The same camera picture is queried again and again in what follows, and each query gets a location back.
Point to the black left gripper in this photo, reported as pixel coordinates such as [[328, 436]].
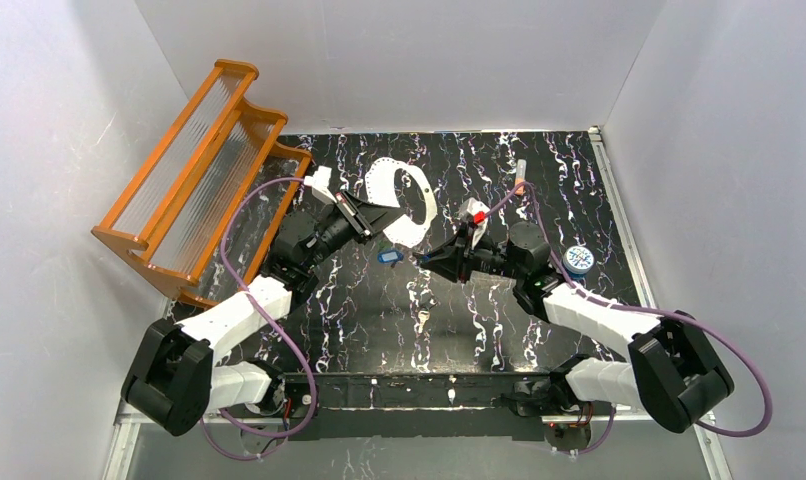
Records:
[[357, 218]]

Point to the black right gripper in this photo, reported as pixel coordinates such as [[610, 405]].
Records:
[[465, 255]]

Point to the blue key tag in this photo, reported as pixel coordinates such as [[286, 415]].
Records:
[[390, 257]]

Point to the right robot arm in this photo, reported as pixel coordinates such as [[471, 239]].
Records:
[[667, 368]]

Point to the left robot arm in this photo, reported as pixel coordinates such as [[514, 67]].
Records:
[[177, 375]]

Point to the orange white marker pen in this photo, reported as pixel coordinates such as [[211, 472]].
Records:
[[520, 177]]

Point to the blue white round jar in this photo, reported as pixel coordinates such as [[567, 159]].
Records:
[[578, 261]]

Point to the orange wooden shelf rack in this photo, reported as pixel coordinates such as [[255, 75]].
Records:
[[218, 172]]

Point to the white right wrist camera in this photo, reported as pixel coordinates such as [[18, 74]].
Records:
[[474, 211]]

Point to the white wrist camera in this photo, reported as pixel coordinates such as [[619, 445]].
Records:
[[474, 211], [318, 183]]

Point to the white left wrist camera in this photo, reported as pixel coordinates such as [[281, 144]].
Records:
[[318, 183]]

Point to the aluminium frame rail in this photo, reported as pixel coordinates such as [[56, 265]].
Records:
[[428, 426]]

